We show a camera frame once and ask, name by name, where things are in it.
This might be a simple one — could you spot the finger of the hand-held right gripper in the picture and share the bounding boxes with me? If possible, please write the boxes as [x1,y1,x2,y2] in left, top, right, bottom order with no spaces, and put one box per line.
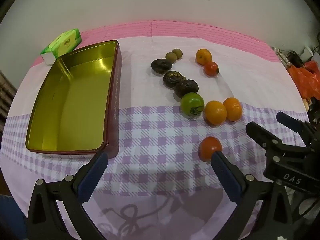
[276,112,320,148]
[245,122,314,163]

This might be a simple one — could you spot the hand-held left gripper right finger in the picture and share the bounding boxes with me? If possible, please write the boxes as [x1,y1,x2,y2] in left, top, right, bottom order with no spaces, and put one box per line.
[211,151,293,240]

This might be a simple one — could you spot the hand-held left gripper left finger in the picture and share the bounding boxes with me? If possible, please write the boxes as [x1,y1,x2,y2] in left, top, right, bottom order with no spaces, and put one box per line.
[26,151,109,240]

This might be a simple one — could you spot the red tomato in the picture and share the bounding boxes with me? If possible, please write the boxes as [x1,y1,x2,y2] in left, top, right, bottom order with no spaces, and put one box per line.
[199,137,223,162]
[204,61,220,76]

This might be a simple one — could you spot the orange mandarin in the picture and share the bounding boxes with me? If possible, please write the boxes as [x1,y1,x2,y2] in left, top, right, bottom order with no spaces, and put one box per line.
[223,97,243,122]
[195,49,212,65]
[204,100,227,126]

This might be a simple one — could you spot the green tomato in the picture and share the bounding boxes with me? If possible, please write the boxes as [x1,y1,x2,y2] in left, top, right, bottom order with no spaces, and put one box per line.
[180,92,205,117]

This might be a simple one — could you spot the gold and maroon tin box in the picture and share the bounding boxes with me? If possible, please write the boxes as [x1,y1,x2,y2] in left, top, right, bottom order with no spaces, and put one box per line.
[25,39,122,159]

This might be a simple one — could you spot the dark wrinkled passion fruit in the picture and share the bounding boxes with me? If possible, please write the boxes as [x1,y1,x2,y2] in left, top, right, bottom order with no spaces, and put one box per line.
[163,70,183,89]
[174,79,199,99]
[151,59,173,75]

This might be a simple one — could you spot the orange plastic bag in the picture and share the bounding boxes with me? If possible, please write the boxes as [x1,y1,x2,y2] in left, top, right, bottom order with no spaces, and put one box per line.
[287,61,320,98]

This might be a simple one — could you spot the pink and purple checked tablecloth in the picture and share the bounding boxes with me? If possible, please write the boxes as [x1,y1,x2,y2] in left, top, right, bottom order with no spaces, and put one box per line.
[0,19,310,240]

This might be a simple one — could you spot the blue foam floor mat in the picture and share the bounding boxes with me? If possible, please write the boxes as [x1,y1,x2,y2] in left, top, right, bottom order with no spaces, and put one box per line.
[0,195,15,230]

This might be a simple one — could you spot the bamboo furniture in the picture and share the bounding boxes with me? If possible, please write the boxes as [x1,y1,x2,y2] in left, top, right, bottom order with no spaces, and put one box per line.
[0,71,18,130]

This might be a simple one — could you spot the green tissue pack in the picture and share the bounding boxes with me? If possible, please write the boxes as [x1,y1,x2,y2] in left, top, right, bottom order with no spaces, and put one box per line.
[40,28,83,66]

